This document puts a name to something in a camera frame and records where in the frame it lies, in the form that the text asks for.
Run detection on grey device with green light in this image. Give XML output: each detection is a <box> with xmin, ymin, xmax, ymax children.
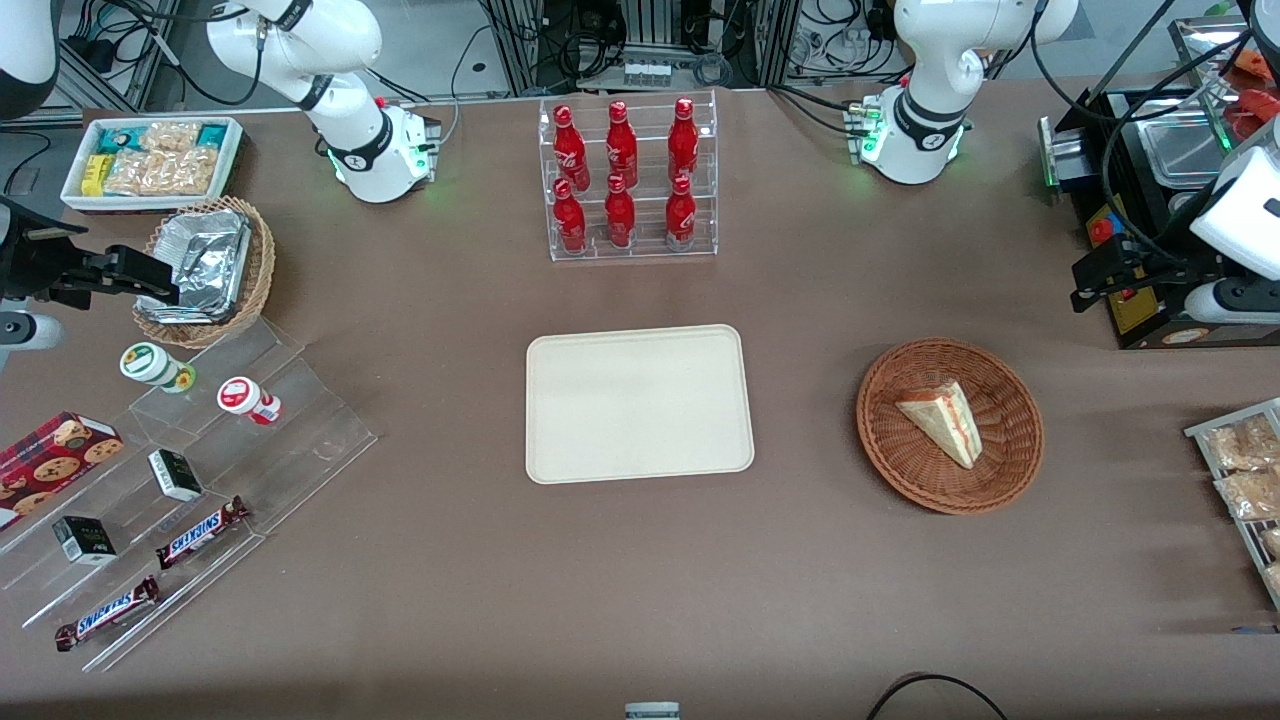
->
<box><xmin>1038</xmin><ymin>115</ymin><xmax>1101</xmax><ymax>193</ymax></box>

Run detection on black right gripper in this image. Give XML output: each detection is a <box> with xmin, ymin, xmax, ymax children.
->
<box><xmin>0</xmin><ymin>197</ymin><xmax>181</xmax><ymax>309</ymax></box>

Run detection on grey wire rack tray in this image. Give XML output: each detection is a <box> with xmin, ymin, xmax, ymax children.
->
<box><xmin>1185</xmin><ymin>398</ymin><xmax>1280</xmax><ymax>611</ymax></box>

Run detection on Snickers chocolate bar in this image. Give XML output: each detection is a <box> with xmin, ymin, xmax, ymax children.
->
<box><xmin>155</xmin><ymin>496</ymin><xmax>251</xmax><ymax>571</ymax></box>
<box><xmin>54</xmin><ymin>576</ymin><xmax>161</xmax><ymax>652</ymax></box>

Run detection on steel tray with rim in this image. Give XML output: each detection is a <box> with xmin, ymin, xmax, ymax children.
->
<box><xmin>1168</xmin><ymin>15</ymin><xmax>1280</xmax><ymax>151</ymax></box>

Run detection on green lid yogurt cup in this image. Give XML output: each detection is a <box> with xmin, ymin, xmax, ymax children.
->
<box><xmin>120</xmin><ymin>342</ymin><xmax>197</xmax><ymax>394</ymax></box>

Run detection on light wicker basket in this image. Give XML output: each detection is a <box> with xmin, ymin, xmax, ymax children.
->
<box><xmin>132</xmin><ymin>196</ymin><xmax>276</xmax><ymax>349</ymax></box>

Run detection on white plastic snack bin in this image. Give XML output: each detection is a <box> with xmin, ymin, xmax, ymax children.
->
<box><xmin>60</xmin><ymin>116</ymin><xmax>244</xmax><ymax>214</ymax></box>

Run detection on clear acrylic bottle rack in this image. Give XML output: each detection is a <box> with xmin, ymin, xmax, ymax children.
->
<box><xmin>538</xmin><ymin>90</ymin><xmax>719</xmax><ymax>263</ymax></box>

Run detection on small clear cracker bag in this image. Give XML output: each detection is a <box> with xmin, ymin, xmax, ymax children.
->
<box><xmin>140</xmin><ymin>121</ymin><xmax>201</xmax><ymax>153</ymax></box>

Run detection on steel pan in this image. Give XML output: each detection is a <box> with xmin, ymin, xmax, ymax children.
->
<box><xmin>1140</xmin><ymin>118</ymin><xmax>1233</xmax><ymax>191</ymax></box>
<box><xmin>1165</xmin><ymin>190</ymin><xmax>1216</xmax><ymax>229</ymax></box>

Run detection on large clear cracker bag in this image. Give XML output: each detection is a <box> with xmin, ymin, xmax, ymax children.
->
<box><xmin>105</xmin><ymin>148</ymin><xmax>219</xmax><ymax>197</ymax></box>

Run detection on round brown wicker basket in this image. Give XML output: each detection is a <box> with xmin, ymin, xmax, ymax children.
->
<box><xmin>856</xmin><ymin>338</ymin><xmax>1045</xmax><ymax>516</ymax></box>

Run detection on red cookie box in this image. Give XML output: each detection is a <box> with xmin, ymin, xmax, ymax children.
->
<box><xmin>0</xmin><ymin>411</ymin><xmax>126</xmax><ymax>531</ymax></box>

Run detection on black cable loop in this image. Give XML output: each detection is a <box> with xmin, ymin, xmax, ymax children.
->
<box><xmin>865</xmin><ymin>673</ymin><xmax>1011</xmax><ymax>720</ymax></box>

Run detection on beige plastic tray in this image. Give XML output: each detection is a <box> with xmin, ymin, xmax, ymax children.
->
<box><xmin>525</xmin><ymin>324</ymin><xmax>756</xmax><ymax>486</ymax></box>

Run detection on red food pieces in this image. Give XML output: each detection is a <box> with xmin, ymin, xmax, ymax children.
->
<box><xmin>1232</xmin><ymin>48</ymin><xmax>1280</xmax><ymax>141</ymax></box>

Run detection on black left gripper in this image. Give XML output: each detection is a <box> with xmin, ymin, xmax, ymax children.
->
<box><xmin>1070</xmin><ymin>235</ymin><xmax>1216</xmax><ymax>313</ymax></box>

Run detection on red lid yogurt cup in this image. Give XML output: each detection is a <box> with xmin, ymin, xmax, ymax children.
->
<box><xmin>217</xmin><ymin>376</ymin><xmax>283</xmax><ymax>426</ymax></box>

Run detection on silver foil container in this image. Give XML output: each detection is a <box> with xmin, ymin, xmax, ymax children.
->
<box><xmin>137</xmin><ymin>208</ymin><xmax>251</xmax><ymax>324</ymax></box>

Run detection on small black carton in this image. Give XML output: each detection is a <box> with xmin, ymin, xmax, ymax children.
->
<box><xmin>148</xmin><ymin>449</ymin><xmax>204</xmax><ymax>502</ymax></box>
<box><xmin>52</xmin><ymin>516</ymin><xmax>118</xmax><ymax>566</ymax></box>

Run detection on black control box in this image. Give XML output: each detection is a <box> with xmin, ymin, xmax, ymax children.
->
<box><xmin>1040</xmin><ymin>88</ymin><xmax>1280</xmax><ymax>351</ymax></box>

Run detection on clear acrylic stepped shelf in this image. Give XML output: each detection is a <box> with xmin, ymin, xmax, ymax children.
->
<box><xmin>0</xmin><ymin>318</ymin><xmax>379</xmax><ymax>673</ymax></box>

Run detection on red cola bottle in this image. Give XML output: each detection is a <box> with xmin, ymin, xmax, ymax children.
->
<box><xmin>667</xmin><ymin>97</ymin><xmax>700</xmax><ymax>184</ymax></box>
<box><xmin>604</xmin><ymin>174</ymin><xmax>637</xmax><ymax>249</ymax></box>
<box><xmin>665</xmin><ymin>175</ymin><xmax>697</xmax><ymax>249</ymax></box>
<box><xmin>605</xmin><ymin>100</ymin><xmax>639</xmax><ymax>189</ymax></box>
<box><xmin>552</xmin><ymin>104</ymin><xmax>591</xmax><ymax>191</ymax></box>
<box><xmin>552</xmin><ymin>178</ymin><xmax>587</xmax><ymax>254</ymax></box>

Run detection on triangular sandwich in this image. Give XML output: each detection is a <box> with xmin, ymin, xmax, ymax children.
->
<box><xmin>895</xmin><ymin>380</ymin><xmax>984</xmax><ymax>469</ymax></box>

